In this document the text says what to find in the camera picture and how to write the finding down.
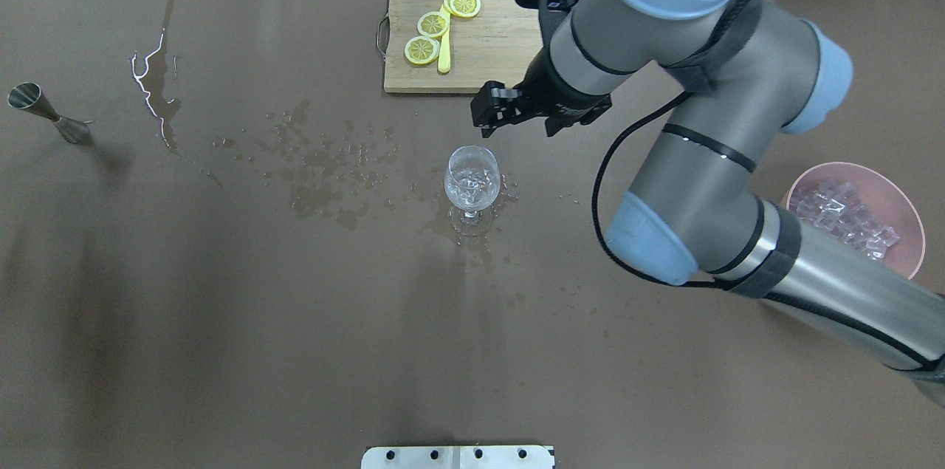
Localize lemon slice near handle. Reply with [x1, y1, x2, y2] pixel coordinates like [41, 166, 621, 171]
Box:
[404, 35, 440, 66]

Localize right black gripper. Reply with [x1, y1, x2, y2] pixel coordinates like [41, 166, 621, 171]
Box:
[470, 0, 612, 138]

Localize clear wine glass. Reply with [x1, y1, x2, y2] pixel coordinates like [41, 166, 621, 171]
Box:
[444, 145, 502, 237]

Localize far lemon slice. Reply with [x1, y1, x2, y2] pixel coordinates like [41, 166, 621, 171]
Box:
[443, 0, 482, 18]

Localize wooden cutting board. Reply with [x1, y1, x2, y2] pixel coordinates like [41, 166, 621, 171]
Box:
[382, 0, 541, 95]

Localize white camera pillar base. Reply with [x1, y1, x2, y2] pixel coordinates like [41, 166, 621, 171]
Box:
[360, 445, 557, 468]

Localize yellow plastic knife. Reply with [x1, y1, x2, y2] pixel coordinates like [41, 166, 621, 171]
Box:
[436, 3, 453, 75]

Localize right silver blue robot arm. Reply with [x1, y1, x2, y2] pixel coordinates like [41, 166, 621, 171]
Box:
[470, 0, 944, 404]

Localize middle lemon slice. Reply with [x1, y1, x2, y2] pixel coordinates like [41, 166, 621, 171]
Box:
[416, 10, 451, 39]

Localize pink bowl of ice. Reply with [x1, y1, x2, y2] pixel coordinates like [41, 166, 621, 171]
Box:
[783, 162, 926, 278]

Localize steel jigger cup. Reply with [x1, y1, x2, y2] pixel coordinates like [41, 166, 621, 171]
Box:
[7, 82, 91, 145]

